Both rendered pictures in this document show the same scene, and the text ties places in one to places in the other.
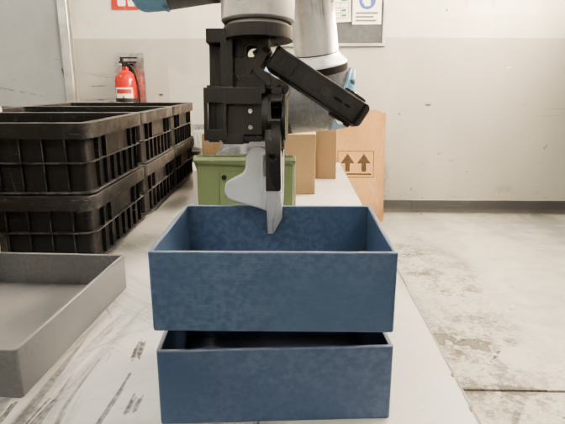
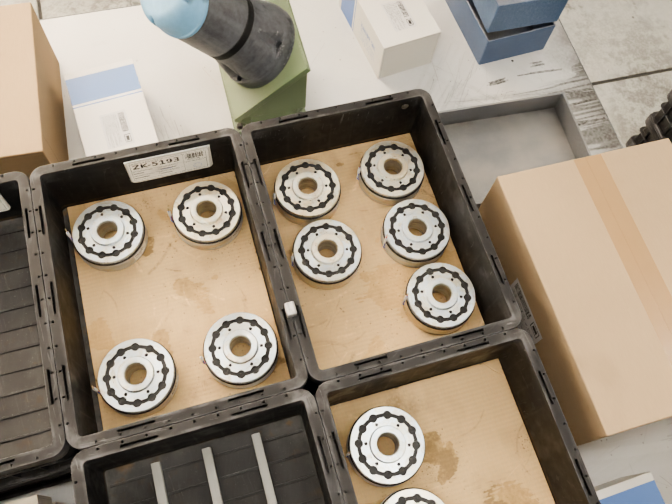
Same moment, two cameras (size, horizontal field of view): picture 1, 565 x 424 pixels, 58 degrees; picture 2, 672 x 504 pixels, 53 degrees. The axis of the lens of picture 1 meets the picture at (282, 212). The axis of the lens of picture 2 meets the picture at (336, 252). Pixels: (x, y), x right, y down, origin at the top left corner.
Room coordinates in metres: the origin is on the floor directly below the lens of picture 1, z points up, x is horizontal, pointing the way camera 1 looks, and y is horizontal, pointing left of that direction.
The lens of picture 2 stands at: (1.14, 0.85, 1.77)
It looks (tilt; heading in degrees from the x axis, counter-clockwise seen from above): 66 degrees down; 244
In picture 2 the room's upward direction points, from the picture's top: 10 degrees clockwise
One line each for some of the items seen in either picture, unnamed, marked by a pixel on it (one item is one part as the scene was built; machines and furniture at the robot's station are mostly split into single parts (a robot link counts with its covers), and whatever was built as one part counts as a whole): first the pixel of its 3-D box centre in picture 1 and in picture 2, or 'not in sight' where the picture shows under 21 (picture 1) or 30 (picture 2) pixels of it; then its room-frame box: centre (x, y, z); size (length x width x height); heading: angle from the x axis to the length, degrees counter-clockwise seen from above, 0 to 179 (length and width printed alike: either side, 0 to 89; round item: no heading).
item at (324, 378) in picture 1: (273, 342); (496, 8); (0.46, 0.01, 0.74); 0.20 x 0.15 x 0.07; 92
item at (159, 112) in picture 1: (74, 113); (163, 274); (1.20, 0.49, 0.92); 0.40 x 0.30 x 0.02; 90
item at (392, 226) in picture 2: not in sight; (416, 229); (0.83, 0.49, 0.86); 0.10 x 0.10 x 0.01
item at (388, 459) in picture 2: not in sight; (387, 444); (0.97, 0.78, 0.86); 0.05 x 0.05 x 0.01
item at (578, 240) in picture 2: not in sight; (610, 294); (0.55, 0.65, 0.80); 0.40 x 0.30 x 0.20; 89
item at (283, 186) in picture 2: not in sight; (307, 187); (0.97, 0.38, 0.86); 0.10 x 0.10 x 0.01
